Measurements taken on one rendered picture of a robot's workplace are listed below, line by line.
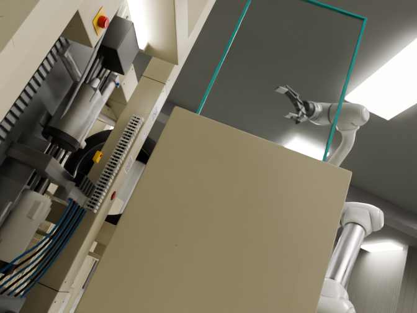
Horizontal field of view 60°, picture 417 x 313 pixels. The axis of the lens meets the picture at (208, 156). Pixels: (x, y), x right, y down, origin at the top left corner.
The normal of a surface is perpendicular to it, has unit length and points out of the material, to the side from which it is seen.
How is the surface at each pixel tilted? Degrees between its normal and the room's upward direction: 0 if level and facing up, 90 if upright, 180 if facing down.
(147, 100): 90
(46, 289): 90
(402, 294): 90
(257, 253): 90
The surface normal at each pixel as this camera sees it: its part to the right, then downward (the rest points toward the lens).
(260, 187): 0.04, -0.36
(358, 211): -0.32, -0.79
